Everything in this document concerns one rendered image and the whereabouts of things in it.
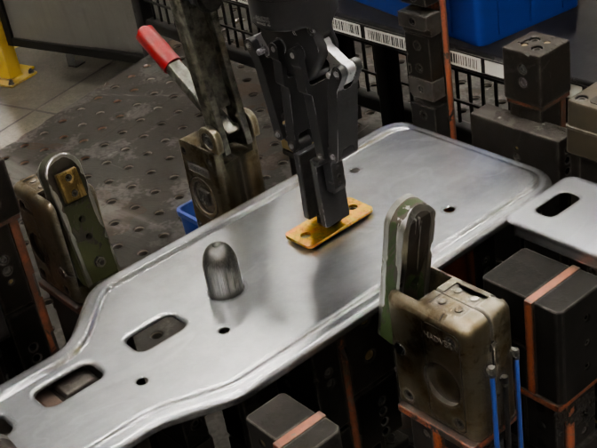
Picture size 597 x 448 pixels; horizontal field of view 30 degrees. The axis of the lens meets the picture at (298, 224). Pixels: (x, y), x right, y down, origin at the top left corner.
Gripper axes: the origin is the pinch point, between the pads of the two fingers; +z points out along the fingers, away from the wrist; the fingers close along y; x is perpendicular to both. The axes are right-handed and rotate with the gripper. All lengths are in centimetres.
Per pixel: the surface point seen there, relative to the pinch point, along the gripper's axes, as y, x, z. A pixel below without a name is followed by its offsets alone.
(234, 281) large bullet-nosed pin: 1.6, -12.3, 3.3
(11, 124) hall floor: -269, 78, 105
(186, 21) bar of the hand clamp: -14.8, -1.6, -13.5
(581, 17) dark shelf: -6.0, 46.4, 1.9
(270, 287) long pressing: 3.1, -9.8, 4.7
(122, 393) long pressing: 4.7, -26.6, 4.7
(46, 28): -280, 105, 82
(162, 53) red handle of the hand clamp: -22.5, -0.4, -8.1
